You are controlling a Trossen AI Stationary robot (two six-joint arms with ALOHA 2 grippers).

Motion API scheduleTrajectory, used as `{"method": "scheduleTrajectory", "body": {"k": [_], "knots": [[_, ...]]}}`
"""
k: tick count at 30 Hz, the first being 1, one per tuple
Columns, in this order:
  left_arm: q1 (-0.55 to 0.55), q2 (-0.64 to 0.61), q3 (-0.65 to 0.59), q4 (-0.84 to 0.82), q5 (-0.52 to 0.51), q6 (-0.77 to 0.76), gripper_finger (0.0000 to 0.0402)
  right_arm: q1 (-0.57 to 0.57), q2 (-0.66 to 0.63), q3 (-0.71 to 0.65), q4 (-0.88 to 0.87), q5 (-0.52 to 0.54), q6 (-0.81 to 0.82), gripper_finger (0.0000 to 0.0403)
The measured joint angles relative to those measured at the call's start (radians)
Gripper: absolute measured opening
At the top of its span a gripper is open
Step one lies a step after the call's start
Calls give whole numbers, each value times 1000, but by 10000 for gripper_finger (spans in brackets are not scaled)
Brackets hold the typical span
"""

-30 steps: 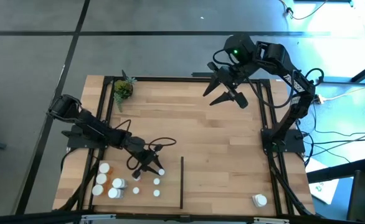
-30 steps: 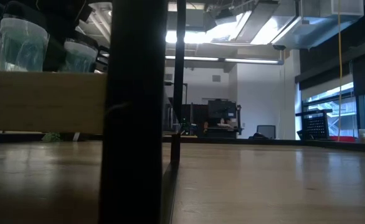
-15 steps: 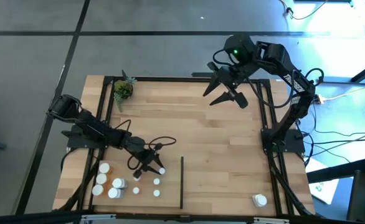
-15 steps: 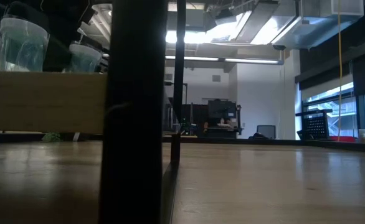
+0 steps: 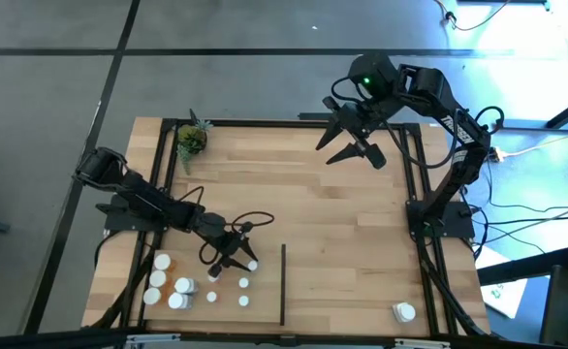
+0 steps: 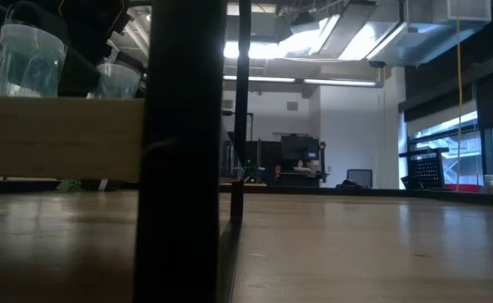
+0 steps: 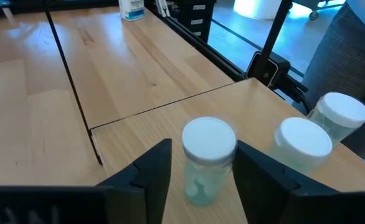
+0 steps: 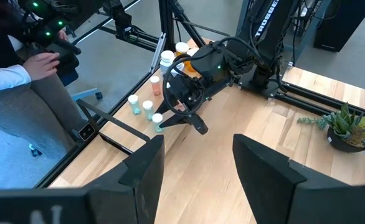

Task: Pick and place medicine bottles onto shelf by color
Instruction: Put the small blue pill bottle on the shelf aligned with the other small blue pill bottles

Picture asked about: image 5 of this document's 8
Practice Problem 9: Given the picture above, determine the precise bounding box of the thin floor cable black plug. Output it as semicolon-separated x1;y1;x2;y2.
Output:
432;0;513;33

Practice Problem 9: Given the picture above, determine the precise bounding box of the white melatonin bottle blue label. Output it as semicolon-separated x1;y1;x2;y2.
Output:
174;276;200;295

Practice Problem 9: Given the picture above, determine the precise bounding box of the white aluminium bracket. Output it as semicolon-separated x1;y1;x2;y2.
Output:
391;337;451;349
124;332;182;346

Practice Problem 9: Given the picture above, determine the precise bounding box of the black aluminium table frame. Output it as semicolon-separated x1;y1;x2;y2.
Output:
82;115;489;340

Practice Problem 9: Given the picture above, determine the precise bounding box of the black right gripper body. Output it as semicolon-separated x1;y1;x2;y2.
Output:
334;100;391;146

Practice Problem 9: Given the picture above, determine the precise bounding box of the black floor bar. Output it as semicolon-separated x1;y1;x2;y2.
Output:
477;245;568;286

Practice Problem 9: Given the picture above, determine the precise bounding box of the black left wrist camera cable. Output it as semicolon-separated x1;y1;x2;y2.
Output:
229;210;276;236

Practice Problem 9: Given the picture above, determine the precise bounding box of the black shelf divider frame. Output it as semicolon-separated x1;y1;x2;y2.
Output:
279;243;288;327

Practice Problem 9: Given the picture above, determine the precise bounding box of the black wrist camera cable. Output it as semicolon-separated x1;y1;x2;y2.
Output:
383;120;459;172
229;210;276;236

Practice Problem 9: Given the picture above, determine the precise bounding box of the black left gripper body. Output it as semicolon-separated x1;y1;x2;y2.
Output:
209;231;247;261

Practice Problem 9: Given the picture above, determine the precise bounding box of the white paper sheet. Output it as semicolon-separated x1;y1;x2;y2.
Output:
472;244;528;320

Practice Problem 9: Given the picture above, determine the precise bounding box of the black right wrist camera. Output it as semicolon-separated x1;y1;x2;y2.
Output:
363;143;388;171

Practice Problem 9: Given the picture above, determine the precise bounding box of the black rig crossbar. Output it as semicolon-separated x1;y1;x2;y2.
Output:
0;328;568;349

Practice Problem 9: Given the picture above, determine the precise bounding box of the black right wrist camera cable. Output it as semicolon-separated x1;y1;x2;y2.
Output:
383;120;459;172

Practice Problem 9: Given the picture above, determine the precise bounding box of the grey desk foot bar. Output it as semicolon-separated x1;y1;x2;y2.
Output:
499;117;568;133

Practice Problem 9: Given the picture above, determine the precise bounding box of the black box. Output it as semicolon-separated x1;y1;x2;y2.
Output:
538;264;568;349

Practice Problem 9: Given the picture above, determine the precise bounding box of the cream floor cable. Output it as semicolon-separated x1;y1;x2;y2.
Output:
501;130;568;159

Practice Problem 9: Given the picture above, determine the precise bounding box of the small potted green plant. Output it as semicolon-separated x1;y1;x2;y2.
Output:
175;109;213;175

